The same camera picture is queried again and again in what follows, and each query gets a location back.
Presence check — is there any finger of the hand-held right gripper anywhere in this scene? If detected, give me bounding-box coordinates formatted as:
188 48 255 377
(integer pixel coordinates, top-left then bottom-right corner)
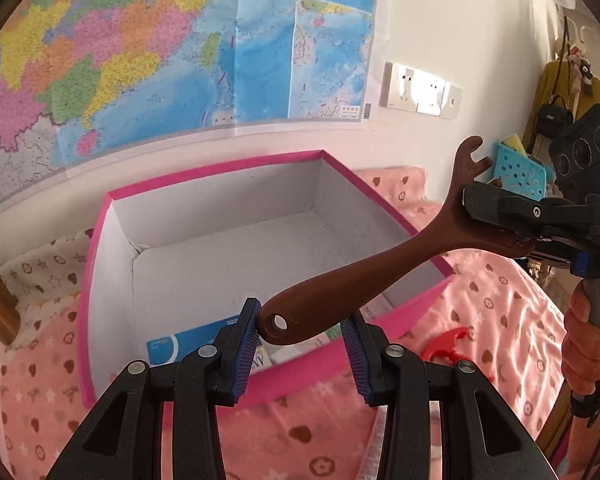
517 236 583 267
462 180 600 242

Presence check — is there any pink printed blanket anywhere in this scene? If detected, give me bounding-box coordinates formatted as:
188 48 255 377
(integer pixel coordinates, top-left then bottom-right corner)
0 165 577 480

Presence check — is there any yellow coat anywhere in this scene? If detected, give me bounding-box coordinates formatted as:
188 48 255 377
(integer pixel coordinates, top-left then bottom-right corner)
522 59 600 162

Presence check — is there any colourful wall map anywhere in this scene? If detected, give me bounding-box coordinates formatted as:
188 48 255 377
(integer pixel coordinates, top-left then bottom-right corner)
0 0 381 211

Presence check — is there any cream printed cloth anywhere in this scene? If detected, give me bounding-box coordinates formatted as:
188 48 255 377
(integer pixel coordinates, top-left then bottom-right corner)
0 229 97 302

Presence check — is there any yellow sponge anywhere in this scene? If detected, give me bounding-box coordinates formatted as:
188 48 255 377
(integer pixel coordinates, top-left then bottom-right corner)
501 133 531 157

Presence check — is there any blue card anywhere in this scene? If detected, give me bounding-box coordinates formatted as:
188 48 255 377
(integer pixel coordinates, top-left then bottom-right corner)
146 315 244 367

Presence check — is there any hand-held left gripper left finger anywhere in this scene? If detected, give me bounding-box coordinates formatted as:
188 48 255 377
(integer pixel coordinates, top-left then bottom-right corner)
45 298 264 480

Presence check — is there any person's right hand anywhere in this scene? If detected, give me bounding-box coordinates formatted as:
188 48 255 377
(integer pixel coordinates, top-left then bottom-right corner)
561 287 600 398

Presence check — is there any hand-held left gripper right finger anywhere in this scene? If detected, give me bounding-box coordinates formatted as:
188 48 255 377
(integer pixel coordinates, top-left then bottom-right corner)
340 313 556 480

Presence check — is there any red plastic toy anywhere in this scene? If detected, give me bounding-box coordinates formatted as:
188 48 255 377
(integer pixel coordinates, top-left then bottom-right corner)
420 326 497 384

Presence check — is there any blue perforated plastic basket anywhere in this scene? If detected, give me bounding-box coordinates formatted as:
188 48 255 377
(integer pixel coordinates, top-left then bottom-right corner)
491 141 552 202

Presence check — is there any white printed booklet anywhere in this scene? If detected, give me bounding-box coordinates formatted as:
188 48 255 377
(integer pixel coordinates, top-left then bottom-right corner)
250 305 382 374

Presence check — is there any small plush toy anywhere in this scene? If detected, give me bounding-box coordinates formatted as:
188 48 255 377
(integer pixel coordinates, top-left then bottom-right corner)
567 45 597 96

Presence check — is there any black handbag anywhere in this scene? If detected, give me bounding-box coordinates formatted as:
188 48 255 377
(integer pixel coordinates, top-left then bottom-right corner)
536 95 575 139

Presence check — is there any pink cardboard box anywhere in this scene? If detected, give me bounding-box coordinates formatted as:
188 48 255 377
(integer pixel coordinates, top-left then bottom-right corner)
78 149 455 407

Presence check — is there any white double wall socket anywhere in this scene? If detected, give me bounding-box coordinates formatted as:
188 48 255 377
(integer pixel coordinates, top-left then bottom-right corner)
378 61 449 114

